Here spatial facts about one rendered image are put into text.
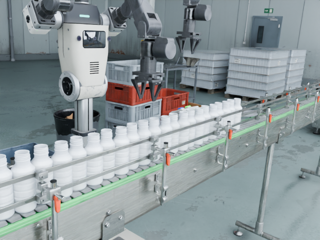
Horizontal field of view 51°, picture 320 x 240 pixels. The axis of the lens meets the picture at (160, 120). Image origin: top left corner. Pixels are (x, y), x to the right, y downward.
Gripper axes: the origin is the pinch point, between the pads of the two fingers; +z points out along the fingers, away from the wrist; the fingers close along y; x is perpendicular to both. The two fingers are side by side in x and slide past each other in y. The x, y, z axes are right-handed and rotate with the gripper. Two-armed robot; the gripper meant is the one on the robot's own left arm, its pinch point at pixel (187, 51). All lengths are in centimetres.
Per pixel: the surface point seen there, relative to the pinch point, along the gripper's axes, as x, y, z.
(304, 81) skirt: -971, 241, 122
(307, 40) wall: -974, 254, -5
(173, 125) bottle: 28.9, -17.1, 27.3
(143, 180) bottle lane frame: 50, -21, 43
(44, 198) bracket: 89, -22, 36
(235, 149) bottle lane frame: -21, -21, 48
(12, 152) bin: 66, 43, 48
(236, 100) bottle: -24.4, -16.1, 23.5
